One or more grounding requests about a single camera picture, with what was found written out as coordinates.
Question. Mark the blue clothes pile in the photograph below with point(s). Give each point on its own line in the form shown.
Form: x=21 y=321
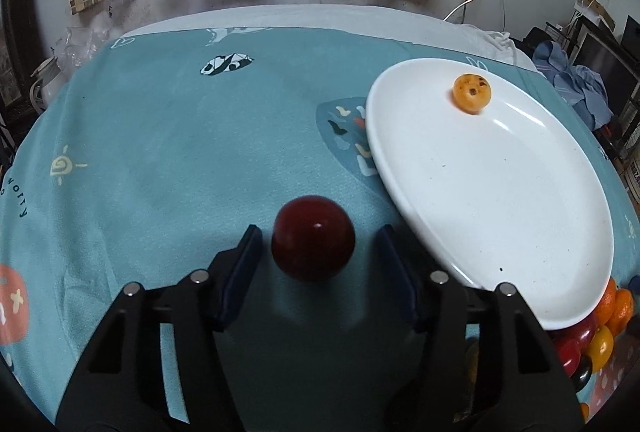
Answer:
x=580 y=87

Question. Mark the dark purple plum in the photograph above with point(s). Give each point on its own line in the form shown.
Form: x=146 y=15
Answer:
x=582 y=374

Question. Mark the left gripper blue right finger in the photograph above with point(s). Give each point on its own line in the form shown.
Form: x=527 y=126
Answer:
x=406 y=266

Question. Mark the small dark red apple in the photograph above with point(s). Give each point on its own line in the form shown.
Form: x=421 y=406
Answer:
x=312 y=239

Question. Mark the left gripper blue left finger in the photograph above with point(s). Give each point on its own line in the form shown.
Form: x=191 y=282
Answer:
x=230 y=274

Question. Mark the white oval plate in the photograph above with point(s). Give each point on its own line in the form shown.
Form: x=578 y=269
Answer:
x=505 y=195

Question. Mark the large dark red apple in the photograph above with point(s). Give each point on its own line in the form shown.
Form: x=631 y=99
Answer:
x=569 y=343

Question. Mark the white sheet under cloth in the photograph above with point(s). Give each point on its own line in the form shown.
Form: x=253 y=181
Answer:
x=379 y=22

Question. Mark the yellow orange persimmon fruit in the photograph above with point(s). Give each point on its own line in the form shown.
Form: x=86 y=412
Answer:
x=600 y=348

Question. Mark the white kettle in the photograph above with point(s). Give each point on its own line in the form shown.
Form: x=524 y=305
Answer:
x=48 y=82

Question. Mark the small orange tangerine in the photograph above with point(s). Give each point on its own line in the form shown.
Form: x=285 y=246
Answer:
x=584 y=408

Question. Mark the orange mandarin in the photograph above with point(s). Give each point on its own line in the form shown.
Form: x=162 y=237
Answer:
x=606 y=306
x=623 y=310

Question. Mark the teal printed tablecloth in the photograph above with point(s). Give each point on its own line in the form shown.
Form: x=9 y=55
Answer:
x=164 y=148

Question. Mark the small yellow loquat fruit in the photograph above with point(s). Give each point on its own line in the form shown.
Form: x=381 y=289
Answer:
x=471 y=93

